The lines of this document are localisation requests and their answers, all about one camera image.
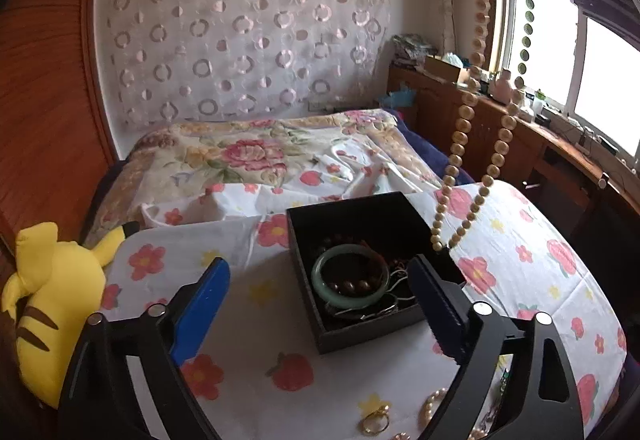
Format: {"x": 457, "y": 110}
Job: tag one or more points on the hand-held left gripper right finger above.
{"x": 440, "y": 307}

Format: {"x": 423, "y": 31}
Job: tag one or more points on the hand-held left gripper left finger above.
{"x": 200, "y": 312}

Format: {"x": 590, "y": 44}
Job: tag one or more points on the silver engraved bangle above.
{"x": 367, "y": 315}

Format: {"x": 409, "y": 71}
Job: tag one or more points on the green jade bangle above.
{"x": 320, "y": 280}

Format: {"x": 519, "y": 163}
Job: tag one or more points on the black jewelry box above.
{"x": 350, "y": 220}

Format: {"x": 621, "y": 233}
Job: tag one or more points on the strawberry print bed sheet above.
{"x": 280, "y": 300}

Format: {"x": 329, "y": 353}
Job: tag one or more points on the yellow plush toy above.
{"x": 55, "y": 300}

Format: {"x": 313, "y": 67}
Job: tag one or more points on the dark blue blanket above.
{"x": 430, "y": 154}

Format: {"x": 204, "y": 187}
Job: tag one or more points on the floral blanket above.
{"x": 240, "y": 154}

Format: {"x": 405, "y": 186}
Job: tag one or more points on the long wooden cabinet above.
{"x": 540, "y": 159}

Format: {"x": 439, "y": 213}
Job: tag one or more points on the blue bag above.
{"x": 397, "y": 98}

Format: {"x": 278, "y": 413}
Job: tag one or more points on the green cap bottle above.
{"x": 538, "y": 102}

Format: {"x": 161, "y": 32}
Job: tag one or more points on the pink vase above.
{"x": 502, "y": 87}

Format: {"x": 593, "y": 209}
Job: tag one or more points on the cardboard tissue box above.
{"x": 442, "y": 68}

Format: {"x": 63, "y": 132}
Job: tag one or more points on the pile of printed cloth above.
{"x": 412, "y": 49}

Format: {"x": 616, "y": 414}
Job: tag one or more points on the wooden slatted wardrobe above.
{"x": 45, "y": 94}

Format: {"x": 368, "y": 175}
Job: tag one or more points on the window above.
{"x": 600, "y": 64}

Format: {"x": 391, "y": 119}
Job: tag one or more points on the circle pattern wall curtain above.
{"x": 240, "y": 29}

